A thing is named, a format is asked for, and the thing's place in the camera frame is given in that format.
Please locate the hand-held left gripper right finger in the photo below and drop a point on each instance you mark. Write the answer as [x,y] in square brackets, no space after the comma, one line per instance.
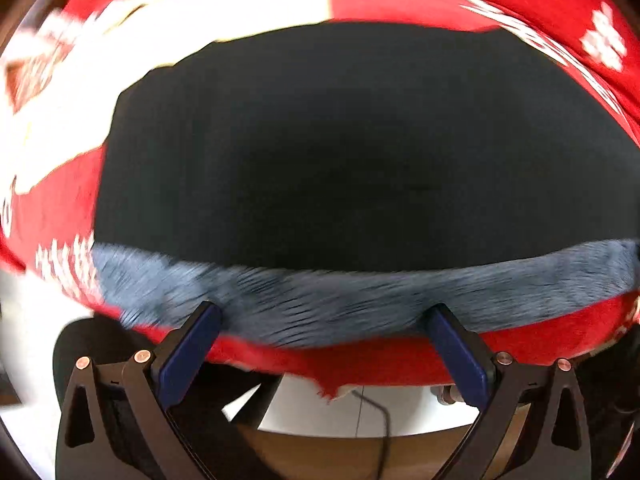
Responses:
[457,355]

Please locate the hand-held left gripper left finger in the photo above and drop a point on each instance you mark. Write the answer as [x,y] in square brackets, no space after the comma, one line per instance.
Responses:
[192,347]

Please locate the black pants with grey lining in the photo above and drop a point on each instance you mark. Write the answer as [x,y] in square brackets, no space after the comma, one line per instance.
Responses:
[325,160]

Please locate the small metal fitting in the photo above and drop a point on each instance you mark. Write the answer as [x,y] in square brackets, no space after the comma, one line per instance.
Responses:
[445,395]

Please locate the brown wooden board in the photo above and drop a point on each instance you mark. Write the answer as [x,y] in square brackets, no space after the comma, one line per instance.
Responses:
[325,455]

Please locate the red and white printed blanket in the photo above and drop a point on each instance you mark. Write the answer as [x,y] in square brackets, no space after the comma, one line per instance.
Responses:
[425,0]

